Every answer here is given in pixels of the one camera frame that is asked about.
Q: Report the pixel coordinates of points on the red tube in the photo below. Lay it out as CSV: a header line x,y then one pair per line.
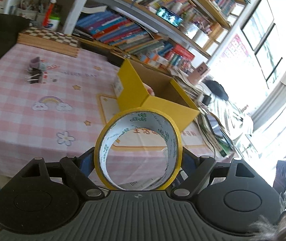
x,y
49,12

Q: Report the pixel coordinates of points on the yellow cardboard box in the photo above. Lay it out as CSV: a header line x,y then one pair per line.
x,y
130,87

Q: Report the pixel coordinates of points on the wooden chessboard box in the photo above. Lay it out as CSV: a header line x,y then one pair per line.
x,y
47,42

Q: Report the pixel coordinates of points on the striped cloth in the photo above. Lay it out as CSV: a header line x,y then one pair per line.
x,y
233,118

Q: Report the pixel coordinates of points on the row of leaning books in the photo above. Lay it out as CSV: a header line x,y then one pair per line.
x,y
112,30

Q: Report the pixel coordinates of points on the tablet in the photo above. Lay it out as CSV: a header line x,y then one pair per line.
x,y
215,130

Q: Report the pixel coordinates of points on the stack of newspapers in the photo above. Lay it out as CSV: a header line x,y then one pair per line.
x,y
185,85

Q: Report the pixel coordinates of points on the pink wall poster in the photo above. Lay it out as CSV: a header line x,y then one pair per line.
x,y
235,47

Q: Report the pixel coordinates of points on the lit smartphone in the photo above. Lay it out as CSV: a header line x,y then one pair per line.
x,y
169,16

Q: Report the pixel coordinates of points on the pink plush pig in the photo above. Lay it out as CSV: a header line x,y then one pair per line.
x,y
149,89

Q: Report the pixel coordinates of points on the white curtain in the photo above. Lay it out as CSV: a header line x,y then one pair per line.
x,y
278,98

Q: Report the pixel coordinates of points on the yellow tape roll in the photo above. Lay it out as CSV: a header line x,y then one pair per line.
x,y
103,155

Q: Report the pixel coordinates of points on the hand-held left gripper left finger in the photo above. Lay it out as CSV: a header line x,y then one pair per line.
x,y
86,163

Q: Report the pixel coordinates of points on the pink checked cloth desktop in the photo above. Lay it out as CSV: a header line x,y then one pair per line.
x,y
32,130

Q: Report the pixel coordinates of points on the green book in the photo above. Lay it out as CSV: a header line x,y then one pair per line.
x,y
226,150

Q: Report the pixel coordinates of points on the pink card box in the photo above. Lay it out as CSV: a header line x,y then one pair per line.
x,y
200,71

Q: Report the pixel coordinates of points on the row of thin books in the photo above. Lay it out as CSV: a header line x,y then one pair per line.
x,y
224,3

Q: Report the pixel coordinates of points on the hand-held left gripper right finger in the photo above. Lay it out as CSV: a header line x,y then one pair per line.
x,y
187,161

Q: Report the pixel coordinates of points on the pen holder with pens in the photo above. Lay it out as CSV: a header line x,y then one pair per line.
x,y
29,8

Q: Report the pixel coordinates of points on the white wooden bookshelf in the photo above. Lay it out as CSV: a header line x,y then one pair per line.
x,y
80,5

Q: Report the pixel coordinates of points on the small grey blue toy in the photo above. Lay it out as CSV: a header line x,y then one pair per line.
x,y
39,64

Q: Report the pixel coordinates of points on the orange white small box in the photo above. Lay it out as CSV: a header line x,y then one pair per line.
x,y
149,61
159,58

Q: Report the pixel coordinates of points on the white jar green lid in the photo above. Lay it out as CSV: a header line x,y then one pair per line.
x,y
53,23

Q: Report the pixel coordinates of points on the black cap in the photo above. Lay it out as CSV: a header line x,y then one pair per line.
x,y
216,89

